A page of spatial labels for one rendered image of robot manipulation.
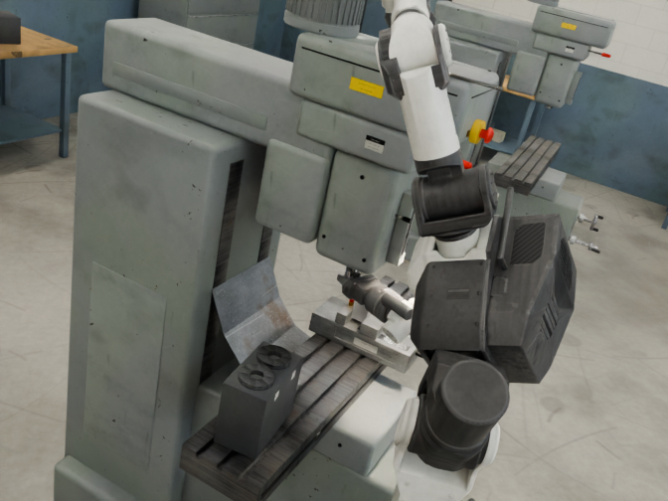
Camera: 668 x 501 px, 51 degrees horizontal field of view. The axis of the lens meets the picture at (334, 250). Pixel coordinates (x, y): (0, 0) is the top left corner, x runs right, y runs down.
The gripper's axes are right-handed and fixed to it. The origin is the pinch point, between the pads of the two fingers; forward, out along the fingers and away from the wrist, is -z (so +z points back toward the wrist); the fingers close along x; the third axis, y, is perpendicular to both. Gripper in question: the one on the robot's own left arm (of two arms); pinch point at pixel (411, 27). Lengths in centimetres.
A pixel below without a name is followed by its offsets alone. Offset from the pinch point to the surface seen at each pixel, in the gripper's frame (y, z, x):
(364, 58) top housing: -10.9, 2.3, -8.2
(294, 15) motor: -2.7, -3.4, -29.6
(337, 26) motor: -2.5, -4.0, -18.3
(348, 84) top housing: -17.0, -1.8, -10.7
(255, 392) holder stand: -94, -3, -10
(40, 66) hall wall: 48, -379, -348
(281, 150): -34.1, -17.0, -25.7
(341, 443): -107, -43, 11
